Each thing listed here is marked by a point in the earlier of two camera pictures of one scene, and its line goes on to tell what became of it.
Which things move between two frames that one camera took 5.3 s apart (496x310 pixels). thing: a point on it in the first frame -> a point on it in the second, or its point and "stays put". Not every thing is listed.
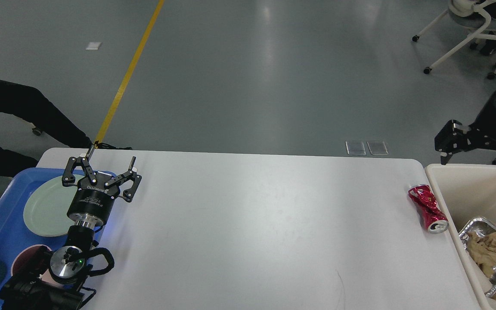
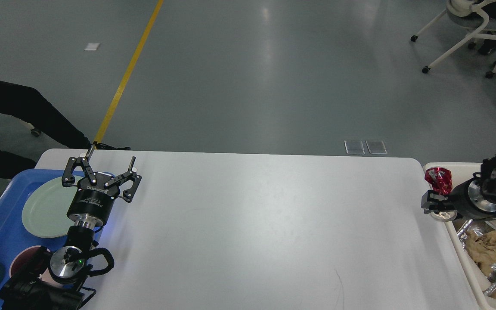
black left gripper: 92,205 stays put
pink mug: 32,260 stays put
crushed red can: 432,217 -> 440,179
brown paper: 489,251 stays put
